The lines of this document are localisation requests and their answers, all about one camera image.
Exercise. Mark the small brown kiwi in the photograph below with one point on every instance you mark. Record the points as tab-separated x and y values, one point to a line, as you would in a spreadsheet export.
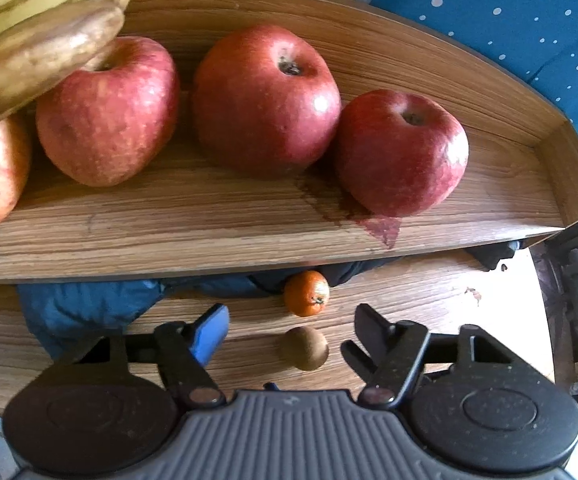
304	349

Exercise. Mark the orange tangerine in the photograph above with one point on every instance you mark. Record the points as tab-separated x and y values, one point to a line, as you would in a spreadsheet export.
306	294

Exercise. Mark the dark blue padded jacket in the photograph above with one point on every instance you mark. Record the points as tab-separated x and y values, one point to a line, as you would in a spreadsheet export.
84	305

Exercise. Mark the brown overripe banana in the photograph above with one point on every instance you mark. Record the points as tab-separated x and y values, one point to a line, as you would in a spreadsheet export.
34	65

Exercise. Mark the blue white-dotted cloth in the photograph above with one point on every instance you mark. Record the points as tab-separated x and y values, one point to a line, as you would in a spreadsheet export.
519	25

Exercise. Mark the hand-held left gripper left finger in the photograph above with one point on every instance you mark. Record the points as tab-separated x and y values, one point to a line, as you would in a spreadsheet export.
214	332

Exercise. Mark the curved wooden shelf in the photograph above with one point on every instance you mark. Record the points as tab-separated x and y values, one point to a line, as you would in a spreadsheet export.
194	220

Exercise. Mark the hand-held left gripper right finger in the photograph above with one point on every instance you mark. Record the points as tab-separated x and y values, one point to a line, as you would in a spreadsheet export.
371	327

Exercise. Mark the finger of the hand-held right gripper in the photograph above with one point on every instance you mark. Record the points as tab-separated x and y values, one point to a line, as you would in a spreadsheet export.
356	357

